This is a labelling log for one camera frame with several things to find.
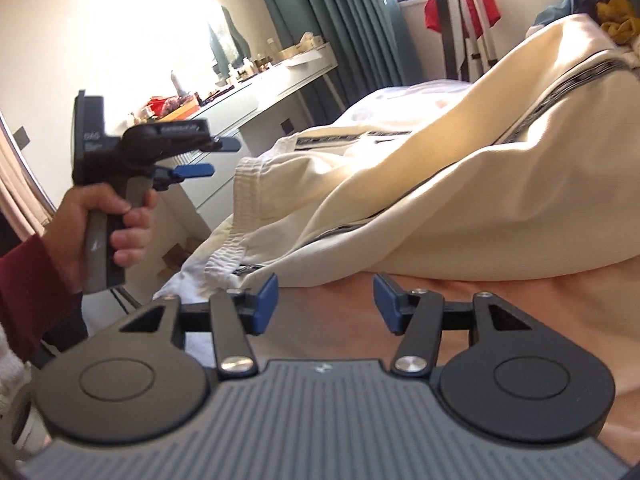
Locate cardboard box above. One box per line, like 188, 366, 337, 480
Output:
160, 242, 199, 277

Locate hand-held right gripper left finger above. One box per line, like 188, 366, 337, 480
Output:
119, 273, 280, 380

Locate person's left hand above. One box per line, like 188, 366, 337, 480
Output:
42, 182, 159, 294

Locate white fluffy cloth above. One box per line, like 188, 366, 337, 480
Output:
0, 319, 27, 402

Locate group of cosmetic jars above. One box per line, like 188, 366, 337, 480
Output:
215, 35, 282, 87

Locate cream pants with striped band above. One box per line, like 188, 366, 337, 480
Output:
182, 12, 640, 292

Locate bed with pink sheet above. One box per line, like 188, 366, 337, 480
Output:
260, 259, 640, 466

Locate green curtain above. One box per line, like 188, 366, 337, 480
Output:
247, 0, 427, 112

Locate white tripod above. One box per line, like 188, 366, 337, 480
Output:
457, 0, 501, 82

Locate table mirror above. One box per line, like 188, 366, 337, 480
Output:
200, 2, 254, 79

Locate white dresser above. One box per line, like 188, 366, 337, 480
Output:
117, 42, 347, 233

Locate yellow cloth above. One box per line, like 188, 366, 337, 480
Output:
594, 0, 639, 46

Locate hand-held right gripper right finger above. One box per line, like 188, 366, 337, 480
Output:
373, 272, 535, 377

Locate person's left forearm red sleeve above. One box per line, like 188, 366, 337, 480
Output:
0, 233, 84, 362

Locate white tray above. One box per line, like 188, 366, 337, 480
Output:
272, 42, 336, 67

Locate white duvet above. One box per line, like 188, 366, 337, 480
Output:
327, 79, 478, 134

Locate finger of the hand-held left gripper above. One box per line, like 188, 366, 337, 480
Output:
153, 162, 216, 191
199, 135, 243, 154

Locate red cloth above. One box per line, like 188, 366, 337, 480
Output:
423, 0, 501, 34

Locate pink curtain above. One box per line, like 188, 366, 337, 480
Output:
0, 110, 59, 242

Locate black upright stand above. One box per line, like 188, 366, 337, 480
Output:
433, 0, 474, 82

